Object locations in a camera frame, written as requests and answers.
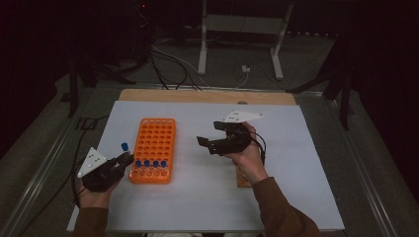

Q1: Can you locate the aluminium rail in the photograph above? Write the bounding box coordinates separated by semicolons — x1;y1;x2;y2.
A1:
327;93;401;237
0;83;100;237

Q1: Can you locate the person's right hand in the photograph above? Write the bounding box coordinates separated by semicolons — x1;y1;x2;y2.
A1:
225;121;270;186

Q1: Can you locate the black tripod stand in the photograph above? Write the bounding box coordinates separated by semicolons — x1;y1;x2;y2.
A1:
286;33;355;131
63;55;137;119

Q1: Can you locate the person's left hand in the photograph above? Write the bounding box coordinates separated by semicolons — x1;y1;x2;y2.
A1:
76;179;122;209

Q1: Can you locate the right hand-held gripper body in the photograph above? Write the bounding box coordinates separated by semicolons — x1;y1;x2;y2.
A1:
208;110;265;156

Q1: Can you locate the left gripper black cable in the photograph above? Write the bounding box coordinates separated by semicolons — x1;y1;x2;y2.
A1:
70;157;88;208

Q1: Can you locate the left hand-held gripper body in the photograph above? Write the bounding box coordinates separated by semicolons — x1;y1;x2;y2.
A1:
76;146;126;194

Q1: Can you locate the bundle of black floor cables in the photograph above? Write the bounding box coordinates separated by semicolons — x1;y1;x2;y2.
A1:
149;45;204;92

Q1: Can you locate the dark equipment tower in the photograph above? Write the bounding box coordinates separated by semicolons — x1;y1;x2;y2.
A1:
132;0;156;63

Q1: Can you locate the white table mat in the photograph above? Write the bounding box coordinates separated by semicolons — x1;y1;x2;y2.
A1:
66;100;346;233

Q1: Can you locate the white metal stand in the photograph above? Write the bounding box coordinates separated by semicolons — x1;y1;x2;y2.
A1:
197;0;294;81

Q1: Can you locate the orange plastic tube rack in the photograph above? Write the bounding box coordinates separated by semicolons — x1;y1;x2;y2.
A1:
127;118;177;186

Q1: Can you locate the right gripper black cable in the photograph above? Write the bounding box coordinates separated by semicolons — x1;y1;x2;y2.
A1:
250;130;267;165

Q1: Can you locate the white plug with cable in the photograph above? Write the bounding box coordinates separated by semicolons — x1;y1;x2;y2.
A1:
234;64;252;89

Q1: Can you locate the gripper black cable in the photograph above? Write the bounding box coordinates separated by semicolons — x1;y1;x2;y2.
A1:
250;130;267;165
70;157;88;208

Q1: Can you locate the long black floor cable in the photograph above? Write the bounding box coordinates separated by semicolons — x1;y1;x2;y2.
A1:
18;114;112;237

